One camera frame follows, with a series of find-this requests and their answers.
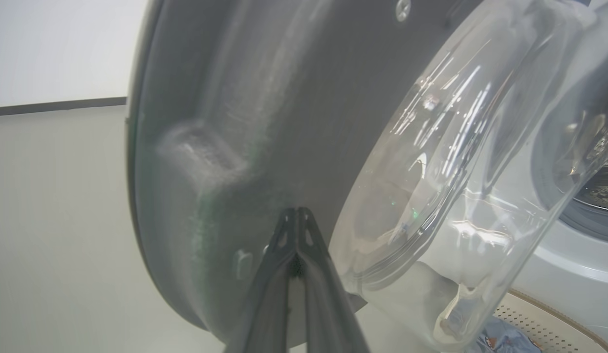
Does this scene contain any light blue printed garment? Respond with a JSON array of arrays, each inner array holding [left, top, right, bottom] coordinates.
[[473, 316, 542, 353]]

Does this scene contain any stainless steel washing machine drum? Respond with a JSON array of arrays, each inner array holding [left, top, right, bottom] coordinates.
[[573, 167, 608, 212]]

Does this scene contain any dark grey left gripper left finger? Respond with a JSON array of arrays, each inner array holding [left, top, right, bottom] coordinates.
[[224, 207, 298, 353]]

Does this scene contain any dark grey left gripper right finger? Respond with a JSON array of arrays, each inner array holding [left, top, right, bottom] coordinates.
[[296, 207, 370, 353]]

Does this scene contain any cream perforated laundry basket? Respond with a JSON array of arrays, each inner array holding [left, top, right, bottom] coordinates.
[[495, 288, 608, 353]]

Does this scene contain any washing machine door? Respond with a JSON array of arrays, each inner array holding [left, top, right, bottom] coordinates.
[[126, 0, 608, 353]]

